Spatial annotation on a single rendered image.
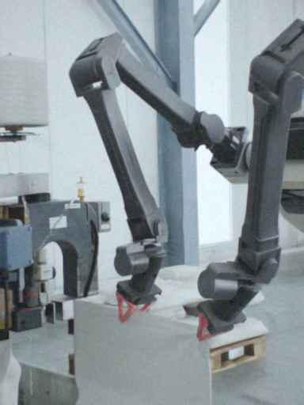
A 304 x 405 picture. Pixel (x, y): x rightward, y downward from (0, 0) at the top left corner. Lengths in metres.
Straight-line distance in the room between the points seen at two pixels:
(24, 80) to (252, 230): 0.64
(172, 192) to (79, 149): 1.28
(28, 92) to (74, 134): 5.48
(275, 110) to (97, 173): 6.11
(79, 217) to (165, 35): 6.14
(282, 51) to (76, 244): 0.96
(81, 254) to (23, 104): 0.53
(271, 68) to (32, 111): 0.65
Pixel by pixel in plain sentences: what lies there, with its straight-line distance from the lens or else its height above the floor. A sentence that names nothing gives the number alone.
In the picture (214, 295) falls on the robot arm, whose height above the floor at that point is 1.17.
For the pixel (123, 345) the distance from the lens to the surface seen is 1.80.
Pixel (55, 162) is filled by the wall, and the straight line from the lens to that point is 7.03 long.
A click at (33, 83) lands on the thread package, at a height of 1.62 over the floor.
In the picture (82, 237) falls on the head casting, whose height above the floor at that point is 1.23.
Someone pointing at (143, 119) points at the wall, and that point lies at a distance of 7.81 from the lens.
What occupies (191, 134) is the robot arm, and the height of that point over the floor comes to 1.50.
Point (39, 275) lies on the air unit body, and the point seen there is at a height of 1.16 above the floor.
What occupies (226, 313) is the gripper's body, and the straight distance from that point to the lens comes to 1.52.
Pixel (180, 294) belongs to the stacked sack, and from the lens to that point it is 4.78.
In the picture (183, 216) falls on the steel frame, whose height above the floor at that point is 0.88.
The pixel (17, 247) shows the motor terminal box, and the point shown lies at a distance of 1.61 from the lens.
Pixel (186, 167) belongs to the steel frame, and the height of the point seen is 1.40.
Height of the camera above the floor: 1.43
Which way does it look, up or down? 3 degrees down
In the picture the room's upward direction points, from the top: 2 degrees counter-clockwise
